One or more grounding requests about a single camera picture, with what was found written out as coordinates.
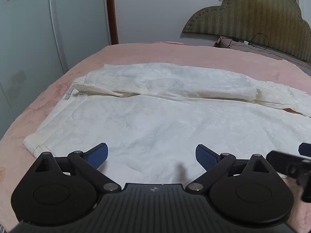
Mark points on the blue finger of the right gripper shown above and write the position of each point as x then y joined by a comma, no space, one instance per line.
304,149

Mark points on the brown wooden door frame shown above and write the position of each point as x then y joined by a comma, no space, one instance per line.
112,22

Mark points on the olive green upholstered headboard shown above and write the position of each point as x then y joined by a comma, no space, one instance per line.
277,24

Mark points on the pink bed blanket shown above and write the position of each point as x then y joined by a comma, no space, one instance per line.
16,160

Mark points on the white cream pants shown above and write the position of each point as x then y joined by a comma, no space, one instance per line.
152,117

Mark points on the sliding wardrobe with flower decals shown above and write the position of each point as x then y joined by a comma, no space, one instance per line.
40,41

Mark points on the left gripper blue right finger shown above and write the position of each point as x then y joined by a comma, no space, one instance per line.
211,161

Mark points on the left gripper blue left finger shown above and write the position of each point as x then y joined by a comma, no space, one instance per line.
91,159

